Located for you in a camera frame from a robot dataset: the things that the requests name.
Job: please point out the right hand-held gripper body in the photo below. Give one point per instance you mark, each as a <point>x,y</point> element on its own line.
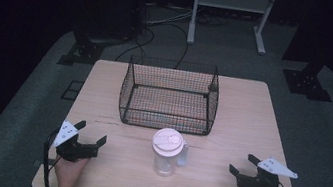
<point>259,185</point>

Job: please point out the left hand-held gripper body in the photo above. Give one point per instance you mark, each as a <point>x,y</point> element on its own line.
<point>72,150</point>

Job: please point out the clear cup with white lid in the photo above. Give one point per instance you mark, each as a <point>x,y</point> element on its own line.
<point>167,147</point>

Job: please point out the person's left hand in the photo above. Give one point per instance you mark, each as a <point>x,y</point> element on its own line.
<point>68,176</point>

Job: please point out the black stand with base plate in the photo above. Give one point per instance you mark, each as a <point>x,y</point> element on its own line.
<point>307,84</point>
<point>83,51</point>

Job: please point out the white metal stand frame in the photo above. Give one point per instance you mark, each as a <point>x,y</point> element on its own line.
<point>233,2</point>

